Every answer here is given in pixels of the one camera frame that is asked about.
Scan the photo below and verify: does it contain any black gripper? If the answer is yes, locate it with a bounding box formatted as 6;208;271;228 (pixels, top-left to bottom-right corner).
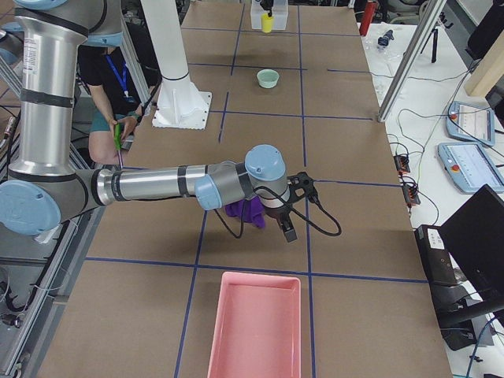
259;0;274;10
264;198;297;243

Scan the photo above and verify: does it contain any yellow plastic cup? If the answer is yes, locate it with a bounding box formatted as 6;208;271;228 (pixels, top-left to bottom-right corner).
261;13;274;33

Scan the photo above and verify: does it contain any purple cloth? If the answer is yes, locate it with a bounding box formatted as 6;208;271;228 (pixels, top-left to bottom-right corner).
224;197;265;229

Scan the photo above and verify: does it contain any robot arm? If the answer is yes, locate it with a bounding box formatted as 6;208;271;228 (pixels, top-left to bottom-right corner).
1;1;296;241

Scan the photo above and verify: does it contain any black computer box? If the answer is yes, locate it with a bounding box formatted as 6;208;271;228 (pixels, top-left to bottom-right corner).
414;224;461;287

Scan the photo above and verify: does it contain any clear plastic bin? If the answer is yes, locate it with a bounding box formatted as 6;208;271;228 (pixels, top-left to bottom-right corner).
250;0;288;33

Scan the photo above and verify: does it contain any mint green bowl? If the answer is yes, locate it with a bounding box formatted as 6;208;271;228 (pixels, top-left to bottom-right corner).
256;69;280;89

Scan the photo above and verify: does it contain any red bottle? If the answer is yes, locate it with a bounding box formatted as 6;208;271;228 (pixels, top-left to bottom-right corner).
359;0;377;36

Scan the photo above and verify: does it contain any pink plastic bin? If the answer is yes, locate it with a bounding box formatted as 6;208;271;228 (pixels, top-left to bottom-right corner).
207;272;302;377

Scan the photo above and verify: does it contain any blue black tool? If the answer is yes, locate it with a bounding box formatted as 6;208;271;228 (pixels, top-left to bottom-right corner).
377;29;395;48

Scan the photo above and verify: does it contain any orange black connector block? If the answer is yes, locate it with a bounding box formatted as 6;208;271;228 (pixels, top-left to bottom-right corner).
394;154;410;175

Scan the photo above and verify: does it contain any black tripod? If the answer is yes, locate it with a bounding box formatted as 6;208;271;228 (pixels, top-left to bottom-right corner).
420;28;439;63

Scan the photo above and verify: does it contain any seated person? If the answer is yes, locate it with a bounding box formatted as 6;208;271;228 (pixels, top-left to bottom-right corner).
78;45;142;165

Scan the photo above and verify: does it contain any green pen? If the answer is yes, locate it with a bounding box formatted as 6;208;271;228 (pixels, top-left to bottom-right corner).
114;123;124;169

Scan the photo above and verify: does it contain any black monitor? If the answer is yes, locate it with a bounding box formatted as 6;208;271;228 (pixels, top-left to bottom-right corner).
439;184;503;295

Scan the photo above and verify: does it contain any lower teach pendant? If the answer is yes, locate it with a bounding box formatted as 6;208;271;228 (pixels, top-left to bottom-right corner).
437;142;503;194

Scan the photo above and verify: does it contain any teach pendant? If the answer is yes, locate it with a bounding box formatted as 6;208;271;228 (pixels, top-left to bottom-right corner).
437;142;503;194
446;101;495;146

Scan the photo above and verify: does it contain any upper teach pendant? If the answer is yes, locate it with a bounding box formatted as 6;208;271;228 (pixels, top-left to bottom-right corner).
446;101;495;146

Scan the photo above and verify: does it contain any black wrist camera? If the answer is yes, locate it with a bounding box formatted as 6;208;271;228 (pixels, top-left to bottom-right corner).
287;172;318;202

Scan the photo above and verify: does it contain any black camera cable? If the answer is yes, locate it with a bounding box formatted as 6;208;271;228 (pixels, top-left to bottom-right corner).
214;184;342;239

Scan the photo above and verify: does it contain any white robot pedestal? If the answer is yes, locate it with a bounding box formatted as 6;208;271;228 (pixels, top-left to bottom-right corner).
141;0;212;130

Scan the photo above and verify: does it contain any aluminium frame post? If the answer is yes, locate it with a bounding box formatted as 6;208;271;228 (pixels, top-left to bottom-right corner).
377;0;447;122

